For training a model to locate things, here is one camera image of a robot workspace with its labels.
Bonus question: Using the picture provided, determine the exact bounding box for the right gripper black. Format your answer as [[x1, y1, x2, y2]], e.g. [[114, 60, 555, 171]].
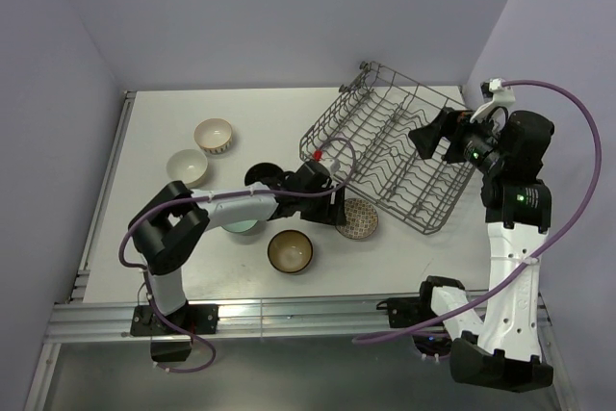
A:
[[409, 106, 507, 174]]

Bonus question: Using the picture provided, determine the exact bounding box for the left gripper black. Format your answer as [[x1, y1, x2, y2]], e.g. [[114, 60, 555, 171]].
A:
[[299, 183, 347, 226]]

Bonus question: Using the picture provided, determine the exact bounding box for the red patterned bowl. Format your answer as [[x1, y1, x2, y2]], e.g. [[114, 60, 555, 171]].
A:
[[336, 198, 378, 241]]

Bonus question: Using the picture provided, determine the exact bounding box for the light green bowl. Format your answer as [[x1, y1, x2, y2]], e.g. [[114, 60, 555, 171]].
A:
[[222, 219, 259, 234]]

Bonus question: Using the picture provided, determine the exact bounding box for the white bowl striped outside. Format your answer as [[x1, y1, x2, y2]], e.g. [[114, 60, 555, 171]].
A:
[[193, 118, 234, 155]]

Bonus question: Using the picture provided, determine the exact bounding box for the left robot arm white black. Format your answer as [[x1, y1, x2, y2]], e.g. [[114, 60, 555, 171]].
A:
[[118, 159, 346, 333]]

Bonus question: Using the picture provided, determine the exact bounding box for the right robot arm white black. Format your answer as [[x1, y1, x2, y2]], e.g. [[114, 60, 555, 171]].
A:
[[409, 108, 554, 393]]

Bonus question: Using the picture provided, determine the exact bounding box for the brown beige bowl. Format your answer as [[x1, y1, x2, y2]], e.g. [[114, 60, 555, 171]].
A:
[[267, 230, 314, 274]]

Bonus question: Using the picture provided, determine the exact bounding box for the black glossy bowl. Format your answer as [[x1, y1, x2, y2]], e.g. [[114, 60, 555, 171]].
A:
[[244, 162, 284, 190]]

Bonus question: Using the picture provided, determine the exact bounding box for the plain white bowl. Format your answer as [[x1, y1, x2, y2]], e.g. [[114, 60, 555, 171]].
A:
[[166, 149, 209, 188]]

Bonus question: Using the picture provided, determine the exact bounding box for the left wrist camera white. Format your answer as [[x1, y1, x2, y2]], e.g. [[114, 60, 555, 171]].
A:
[[312, 149, 341, 177]]

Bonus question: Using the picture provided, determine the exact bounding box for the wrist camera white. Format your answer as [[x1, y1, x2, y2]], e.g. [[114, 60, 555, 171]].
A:
[[312, 149, 341, 177], [470, 78, 516, 122]]

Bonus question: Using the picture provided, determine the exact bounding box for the grey wire dish rack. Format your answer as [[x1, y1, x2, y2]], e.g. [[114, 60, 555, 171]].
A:
[[299, 62, 473, 235]]

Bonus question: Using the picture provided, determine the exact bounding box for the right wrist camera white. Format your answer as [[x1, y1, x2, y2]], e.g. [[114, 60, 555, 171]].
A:
[[470, 78, 516, 122]]

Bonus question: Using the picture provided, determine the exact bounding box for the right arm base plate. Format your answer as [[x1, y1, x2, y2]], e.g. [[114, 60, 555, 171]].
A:
[[376, 296, 434, 329]]

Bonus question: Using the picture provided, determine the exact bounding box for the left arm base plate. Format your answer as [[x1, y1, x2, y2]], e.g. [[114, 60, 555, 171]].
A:
[[130, 304, 218, 337]]

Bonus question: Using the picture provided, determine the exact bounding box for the aluminium rail frame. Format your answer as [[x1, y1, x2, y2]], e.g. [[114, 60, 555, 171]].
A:
[[23, 89, 581, 411]]

